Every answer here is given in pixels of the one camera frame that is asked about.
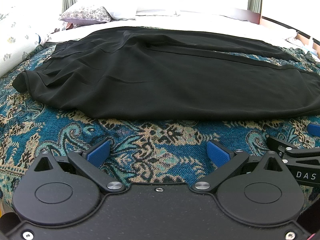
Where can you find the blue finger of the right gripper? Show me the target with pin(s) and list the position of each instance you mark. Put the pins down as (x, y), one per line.
(285, 148)
(313, 129)

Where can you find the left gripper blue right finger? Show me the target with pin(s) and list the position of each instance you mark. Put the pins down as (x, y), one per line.
(229, 164)

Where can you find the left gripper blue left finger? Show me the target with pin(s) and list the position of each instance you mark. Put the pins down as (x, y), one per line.
(87, 163)

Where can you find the black pants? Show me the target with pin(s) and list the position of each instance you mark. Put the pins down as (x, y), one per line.
(142, 73)

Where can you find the teal paisley bedspread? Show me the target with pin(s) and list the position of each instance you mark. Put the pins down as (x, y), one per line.
(141, 152)

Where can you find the white bed sheet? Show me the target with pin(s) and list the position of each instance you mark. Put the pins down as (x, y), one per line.
(272, 34)

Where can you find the purple floral pillow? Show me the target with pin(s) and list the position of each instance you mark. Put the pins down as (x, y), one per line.
(82, 15)

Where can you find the white pillow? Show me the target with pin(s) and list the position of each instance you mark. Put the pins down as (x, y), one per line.
(121, 12)

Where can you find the white floral duvet bundle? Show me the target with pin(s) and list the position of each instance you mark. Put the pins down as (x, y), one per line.
(26, 24)

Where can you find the wooden bed frame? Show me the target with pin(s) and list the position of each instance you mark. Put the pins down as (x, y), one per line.
(301, 40)

